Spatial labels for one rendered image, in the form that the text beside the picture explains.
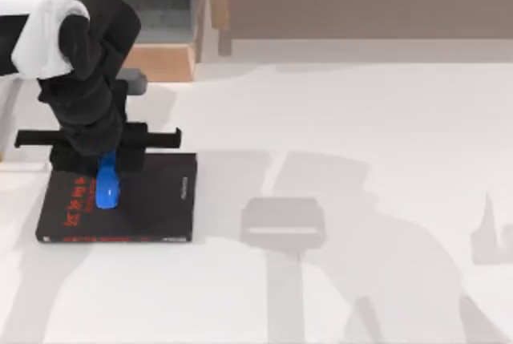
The black book with red lettering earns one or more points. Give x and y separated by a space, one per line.
156 199

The pale grey rounded box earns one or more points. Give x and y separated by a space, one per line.
135 81

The pale wooden cabinet base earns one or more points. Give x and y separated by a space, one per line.
162 61

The grey cabinet with dark inside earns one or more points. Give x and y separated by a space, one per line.
164 3

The wooden open shelf cupboard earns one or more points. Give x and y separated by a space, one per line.
360 11

